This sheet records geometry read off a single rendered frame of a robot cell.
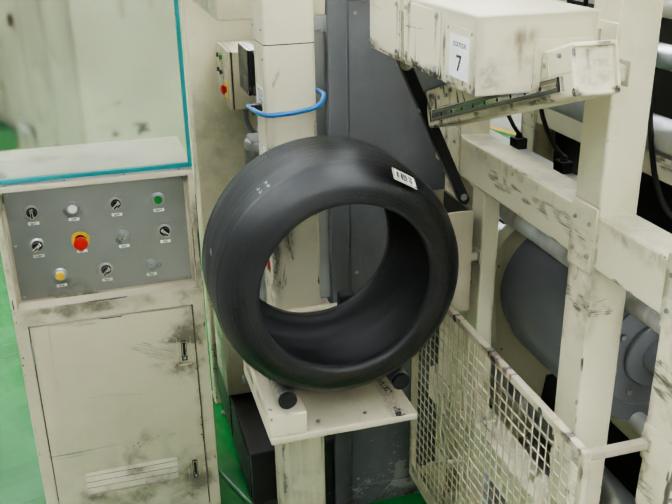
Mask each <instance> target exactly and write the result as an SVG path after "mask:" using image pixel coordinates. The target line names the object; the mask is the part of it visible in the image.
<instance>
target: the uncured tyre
mask: <svg viewBox="0 0 672 504"><path fill-rule="evenodd" d="M266 152H267V153H268V155H269V156H270V157H271V158H272V160H273V161H271V160H270V159H269V157H268V156H267V155H266V154H265V153H266ZM266 152H264V153H262V154H261V155H259V156H258V157H256V158H255V159H253V160H252V161H251V162H249V163H248V164H247V165H246V166H245V167H244V168H242V169H241V170H240V171H239V172H238V173H237V174H236V175H235V176H234V178H233V179H232V180H231V181H230V182H229V183H228V185H227V186H226V187H225V189H224V190H223V192H222V193H221V195H220V197H219V198H218V200H217V202H216V204H215V206H214V208H213V210H212V213H211V215H210V217H209V220H208V223H207V226H206V230H205V234H204V239H203V246H202V269H203V276H204V281H205V285H206V288H207V291H208V294H209V297H210V300H211V302H212V305H213V308H214V311H215V314H216V316H217V319H218V322H219V325H220V327H221V329H222V331H223V333H224V335H225V337H226V339H227V340H228V342H229V343H230V345H231V346H232V348H233V349H234V350H235V351H236V353H237V354H238V355H239V356H240V357H241V358H242V359H243V360H244V361H245V362H246V363H248V364H249V365H250V366H251V367H253V368H254V369H255V370H257V371H258V372H259V373H261V374H262V375H264V376H265V377H267V378H269V379H271V380H273V381H275V382H277V383H279V384H282V385H284V386H287V387H291V388H294V389H299V390H304V391H312V392H334V391H342V390H348V389H353V388H357V387H360V386H363V385H366V384H369V383H372V382H374V381H376V380H379V379H381V378H383V377H385V376H387V375H389V374H390V373H392V372H394V371H395V370H397V369H398V368H400V367H401V366H403V365H404V364H405V363H407V362H408V361H409V360H410V359H412V358H413V357H414V356H415V355H416V354H417V353H418V352H419V351H420V350H421V349H422V348H423V347H424V346H425V345H426V344H427V343H428V341H429V340H430V339H431V338H432V336H433V335H434V334H435V332H436V331H437V329H438V328H439V326H440V325H441V323H442V321H443V319H444V318H445V316H446V314H447V312H448V309H449V307H450V304H451V302H452V299H453V296H454V292H455V289H456V284H457V278H458V270H459V254H458V245H457V240H456V236H455V232H454V229H453V226H452V223H451V220H450V218H449V215H448V213H447V211H446V209H445V207H444V205H443V204H442V202H441V200H440V199H439V197H438V196H437V195H436V193H435V192H434V191H433V190H432V189H431V187H430V186H429V185H428V184H427V183H426V182H425V181H423V180H422V179H421V178H420V177H419V176H417V175H416V174H415V173H414V172H412V171H411V170H410V169H408V168H407V167H406V166H405V165H403V164H402V163H401V162H399V161H398V160H397V159H396V158H394V157H393V156H392V155H390V154H389V153H387V152H386V151H384V150H382V149H381V148H379V147H377V146H375V145H373V144H370V143H368V142H365V141H362V140H359V139H355V138H350V137H344V136H331V135H325V136H312V137H305V138H300V139H296V140H292V141H289V142H286V143H283V144H281V145H278V146H276V147H274V148H272V149H270V150H268V151H266ZM392 167H393V168H395V169H397V170H399V171H401V172H403V173H405V174H407V175H409V176H411V177H413V178H415V182H416V186H417V190H416V189H414V188H412V187H410V186H408V185H406V184H404V183H402V182H400V181H397V180H395V179H394V176H393V172H392ZM268 179H269V180H270V182H271V183H272V185H273V186H271V187H270V188H269V189H267V190H266V191H265V192H264V193H262V194H261V195H260V196H259V197H258V196H257V194H256V193H255V192H254V190H255V189H256V188H258V187H259V186H260V185H261V184H262V183H264V182H265V181H266V180H268ZM350 204H366V205H374V206H378V207H382V208H384V210H385V214H386V219H387V227H388V235H387V244H386V248H385V252H384V255H383V258H382V260H381V263H380V265H379V267H378V269H377V270H376V272H375V273H374V275H373V276H372V278H371V279H370V280H369V282H368V283H367V284H366V285H365V286H364V287H363V288H362V289H361V290H360V291H359V292H357V293H356V294H355V295H354V296H352V297H351V298H349V299H348V300H346V301H344V302H343V303H341V304H339V305H336V306H334V307H331V308H328V309H325V310H321V311H316V312H291V311H286V310H282V309H279V308H276V307H274V306H272V305H270V304H268V303H266V302H265V301H263V300H262V299H260V298H259V296H260V286H261V281H262V277H263V273H264V270H265V268H266V265H267V263H268V261H269V259H270V257H271V255H272V253H273V252H274V250H275V249H276V247H277V246H278V245H279V243H280V242H281V241H282V240H283V239H284V237H285V236H286V235H287V234H288V233H289V232H290V231H292V230H293V229H294V228H295V227H296V226H297V225H299V224H300V223H302V222H303V221H305V220H306V219H308V218H309V217H311V216H313V215H315V214H317V213H319V212H322V211H324V210H327V209H330V208H333V207H337V206H342V205H350ZM211 245H212V247H213V252H212V256H211V258H210V256H209V251H210V247H211Z"/></svg>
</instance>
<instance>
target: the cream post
mask: <svg viewBox="0 0 672 504"><path fill-rule="evenodd" d="M251 2H252V21H253V23H252V26H253V38H254V39H253V41H254V52H253V54H254V60H255V79H256V98H257V84H258V85H259V86H260V87H262V88H263V105H264V112H266V113H276V112H284V111H292V110H298V109H302V108H306V107H310V106H313V105H315V104H316V93H315V53H314V13H313V0H251ZM257 103H258V98H257ZM257 117H258V137H259V155H261V144H262V145H263V146H264V147H265V152H266V151H268V150H270V149H272V148H274V147H276V146H278V145H281V144H283V143H286V142H289V141H292V140H296V139H300V138H305V137H312V136H317V132H316V110H314V111H311V112H307V113H303V114H298V115H292V116H284V117H276V118H266V117H264V118H263V117H261V116H258V115H257ZM269 260H270V265H271V270H268V269H267V266H266V268H265V271H266V287H267V303H268V304H270V305H272V306H274V307H276V308H279V309H282V310H289V309H296V308H303V307H310V306H317V305H321V292H320V252H319V213H317V214H315V215H313V216H311V217H309V218H308V219H306V220H305V221H303V222H302V223H300V224H299V225H297V226H296V227H295V228H294V229H293V230H292V231H290V232H289V233H288V234H287V235H286V236H285V237H284V239H283V240H282V241H281V242H280V243H279V245H278V246H277V247H276V249H275V250H274V252H273V253H272V255H271V257H270V259H269ZM275 463H276V482H277V498H278V504H326V492H325V452H324V436H321V437H316V438H310V439H305V440H299V441H294V442H288V443H283V444H278V445H275Z"/></svg>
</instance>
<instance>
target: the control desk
mask: <svg viewBox="0 0 672 504"><path fill-rule="evenodd" d="M0 251H1V257H2V262H3V267H4V273H5V278H6V284H7V289H8V295H9V300H10V306H11V310H12V316H13V322H14V327H15V333H16V338H17V344H18V349H19V355H20V360H21V366H22V371H23V377H24V382H25V388H26V393H27V399H28V404H29V410H30V415H31V421H32V426H33V432H34V437H35V443H36V448H37V454H38V459H39V465H40V470H41V476H42V481H43V487H44V492H45V498H46V503H47V504H220V503H221V498H220V486H219V474H218V462H217V450H216V438H215V426H214V414H213V402H212V390H211V378H210V366H209V355H208V343H207V331H206V319H205V307H204V295H203V286H202V285H203V282H202V270H201V258H200V246H199V234H198V222H197V210H196V198H195V186H194V174H193V169H192V167H180V168H170V169H160V170H149V171H139V172H128V173H118V174H108V175H97V176H87V177H76V178H66V179H56V180H45V181H35V182H24V183H14V184H3V185H0Z"/></svg>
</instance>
